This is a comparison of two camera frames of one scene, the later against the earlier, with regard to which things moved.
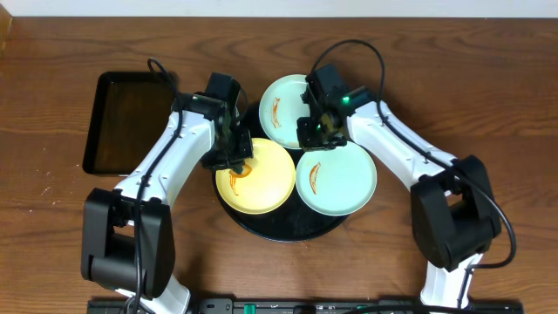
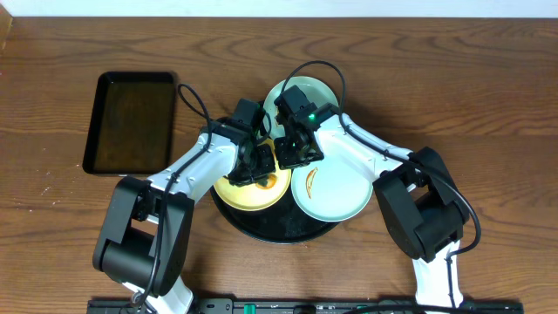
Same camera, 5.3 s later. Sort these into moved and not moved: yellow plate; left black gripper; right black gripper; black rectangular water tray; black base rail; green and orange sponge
Moved: green and orange sponge; left black gripper; right black gripper
Not moved: yellow plate; black base rail; black rectangular water tray
